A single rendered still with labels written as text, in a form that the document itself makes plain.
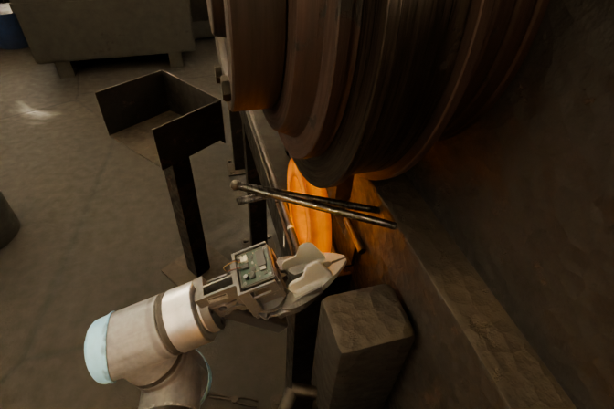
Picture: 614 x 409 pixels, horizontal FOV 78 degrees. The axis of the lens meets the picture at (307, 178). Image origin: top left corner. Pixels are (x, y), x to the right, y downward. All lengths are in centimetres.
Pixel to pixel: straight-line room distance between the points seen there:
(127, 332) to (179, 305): 8
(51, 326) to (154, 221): 52
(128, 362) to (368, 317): 33
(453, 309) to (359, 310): 12
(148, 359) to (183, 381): 9
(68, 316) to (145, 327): 100
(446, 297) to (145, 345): 39
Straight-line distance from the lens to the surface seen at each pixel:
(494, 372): 41
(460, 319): 43
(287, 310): 56
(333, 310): 48
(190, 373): 69
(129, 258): 165
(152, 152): 108
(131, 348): 60
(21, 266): 181
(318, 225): 57
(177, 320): 57
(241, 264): 55
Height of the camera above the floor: 121
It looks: 40 degrees down
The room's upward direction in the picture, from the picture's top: 3 degrees clockwise
